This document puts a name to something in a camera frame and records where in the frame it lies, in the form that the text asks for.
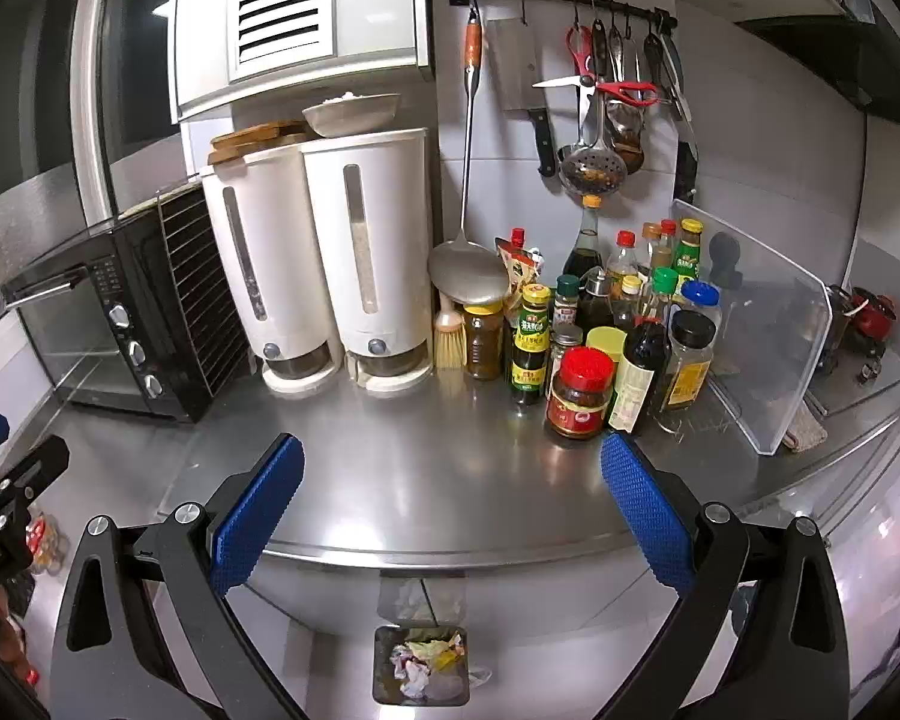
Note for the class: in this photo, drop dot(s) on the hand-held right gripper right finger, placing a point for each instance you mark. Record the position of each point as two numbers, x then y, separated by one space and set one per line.
645 510

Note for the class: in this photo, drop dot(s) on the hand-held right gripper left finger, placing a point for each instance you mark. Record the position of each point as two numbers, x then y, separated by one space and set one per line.
259 510

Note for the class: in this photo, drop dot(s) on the square stainless steel trash bin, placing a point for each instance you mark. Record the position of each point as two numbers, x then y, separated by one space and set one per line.
420 664

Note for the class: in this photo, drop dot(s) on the red printed plastic bag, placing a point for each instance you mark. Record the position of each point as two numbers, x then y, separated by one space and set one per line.
47 544

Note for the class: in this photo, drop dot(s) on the red-lidded chili sauce jar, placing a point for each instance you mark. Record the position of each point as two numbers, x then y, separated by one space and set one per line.
579 401

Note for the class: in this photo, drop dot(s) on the large dark soy sauce bottle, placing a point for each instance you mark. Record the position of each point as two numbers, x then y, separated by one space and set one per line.
641 375

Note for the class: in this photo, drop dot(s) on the black-lidded seasoning jar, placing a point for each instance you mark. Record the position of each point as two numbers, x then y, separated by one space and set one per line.
688 367

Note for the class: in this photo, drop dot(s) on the black toaster oven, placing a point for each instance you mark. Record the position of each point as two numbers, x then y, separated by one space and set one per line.
112 315

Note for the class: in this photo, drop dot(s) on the yellow-lidded jar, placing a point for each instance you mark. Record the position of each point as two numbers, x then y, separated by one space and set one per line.
606 341

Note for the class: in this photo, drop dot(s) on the small jar silver lid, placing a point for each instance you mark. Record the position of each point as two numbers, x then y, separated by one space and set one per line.
564 352

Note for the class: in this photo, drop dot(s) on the beige dish cloth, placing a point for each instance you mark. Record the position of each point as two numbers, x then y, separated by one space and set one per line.
806 429

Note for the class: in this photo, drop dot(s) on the green-label bottle yellow cap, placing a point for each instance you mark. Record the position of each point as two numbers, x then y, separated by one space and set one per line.
530 352

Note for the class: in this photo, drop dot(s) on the clear plastic splash guard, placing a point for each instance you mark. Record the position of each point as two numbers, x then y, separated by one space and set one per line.
765 345

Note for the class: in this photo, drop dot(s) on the dark glass oil cruet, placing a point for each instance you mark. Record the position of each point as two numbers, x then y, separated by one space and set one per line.
596 307

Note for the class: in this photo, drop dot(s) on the small yellow-capped bottle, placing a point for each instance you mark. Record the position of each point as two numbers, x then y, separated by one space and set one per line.
630 300

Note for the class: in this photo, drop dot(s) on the blue-lidded jar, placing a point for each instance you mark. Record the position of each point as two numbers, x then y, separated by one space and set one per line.
703 300

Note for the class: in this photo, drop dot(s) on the green-capped glass bottle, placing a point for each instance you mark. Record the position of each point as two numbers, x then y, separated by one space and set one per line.
661 289

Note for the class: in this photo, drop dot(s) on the white crumpled tissue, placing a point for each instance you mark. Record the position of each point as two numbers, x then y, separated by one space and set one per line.
412 671

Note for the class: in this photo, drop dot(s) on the green-capped spice jar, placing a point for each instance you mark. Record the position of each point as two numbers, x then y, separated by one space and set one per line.
567 300

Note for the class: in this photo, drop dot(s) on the yellow green crumpled wrapper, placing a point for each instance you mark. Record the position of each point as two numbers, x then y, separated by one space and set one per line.
439 651

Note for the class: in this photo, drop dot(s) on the brown sauce jar yellow lid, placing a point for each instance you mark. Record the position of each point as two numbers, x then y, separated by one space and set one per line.
484 345

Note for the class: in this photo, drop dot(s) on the clear plastic wrapper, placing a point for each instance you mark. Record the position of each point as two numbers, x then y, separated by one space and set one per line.
480 675

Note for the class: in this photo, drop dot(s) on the bristle scrubbing brush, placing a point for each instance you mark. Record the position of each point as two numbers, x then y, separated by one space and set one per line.
448 345

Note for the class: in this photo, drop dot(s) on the red-capped clear bottle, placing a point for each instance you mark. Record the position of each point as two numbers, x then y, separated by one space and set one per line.
622 259

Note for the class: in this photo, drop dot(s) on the white rice dispenser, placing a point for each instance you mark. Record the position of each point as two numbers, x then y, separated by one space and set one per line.
259 255
379 240

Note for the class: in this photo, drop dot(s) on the yellow-capped green bottle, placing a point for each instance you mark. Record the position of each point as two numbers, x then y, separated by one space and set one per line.
688 251

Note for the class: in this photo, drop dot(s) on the tall dark bottle yellow cap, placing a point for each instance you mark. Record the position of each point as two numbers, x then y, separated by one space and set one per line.
583 247

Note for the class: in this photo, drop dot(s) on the orange-capped bottle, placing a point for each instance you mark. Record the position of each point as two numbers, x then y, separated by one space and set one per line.
649 238

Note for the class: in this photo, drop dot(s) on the small red-capped bottle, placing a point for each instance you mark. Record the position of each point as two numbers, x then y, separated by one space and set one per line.
667 236

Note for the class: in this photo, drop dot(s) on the red-capped sauce pouch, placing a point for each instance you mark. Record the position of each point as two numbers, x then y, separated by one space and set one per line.
519 262

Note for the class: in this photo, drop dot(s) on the red cooking pot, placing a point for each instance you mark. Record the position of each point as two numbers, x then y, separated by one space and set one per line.
872 319

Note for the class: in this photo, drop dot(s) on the steel skimmer spoon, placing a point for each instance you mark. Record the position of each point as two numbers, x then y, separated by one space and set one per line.
592 169

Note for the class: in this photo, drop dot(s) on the wooden cutting boards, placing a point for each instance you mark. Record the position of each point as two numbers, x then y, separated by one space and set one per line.
251 139

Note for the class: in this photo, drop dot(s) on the steel ladle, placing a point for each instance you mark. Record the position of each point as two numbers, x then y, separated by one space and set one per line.
628 139

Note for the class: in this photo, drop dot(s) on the grey bowl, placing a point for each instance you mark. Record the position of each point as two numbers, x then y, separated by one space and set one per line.
351 116

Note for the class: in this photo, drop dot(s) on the hanging steel utensils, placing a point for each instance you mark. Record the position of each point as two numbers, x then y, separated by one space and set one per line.
667 67

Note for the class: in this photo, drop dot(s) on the black range hood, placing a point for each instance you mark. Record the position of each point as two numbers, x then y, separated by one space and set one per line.
840 52

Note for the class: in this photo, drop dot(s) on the white vented cabinet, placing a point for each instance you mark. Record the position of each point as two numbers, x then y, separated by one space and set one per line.
300 7

